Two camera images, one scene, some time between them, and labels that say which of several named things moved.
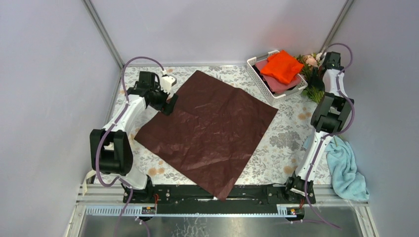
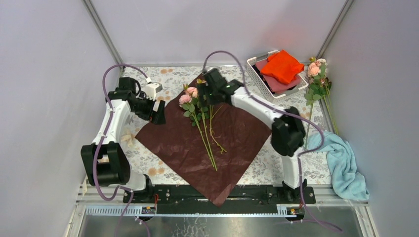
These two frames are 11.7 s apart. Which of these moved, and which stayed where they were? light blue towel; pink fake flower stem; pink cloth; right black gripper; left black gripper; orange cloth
Moved: pink fake flower stem; left black gripper; right black gripper
Stayed: pink cloth; orange cloth; light blue towel
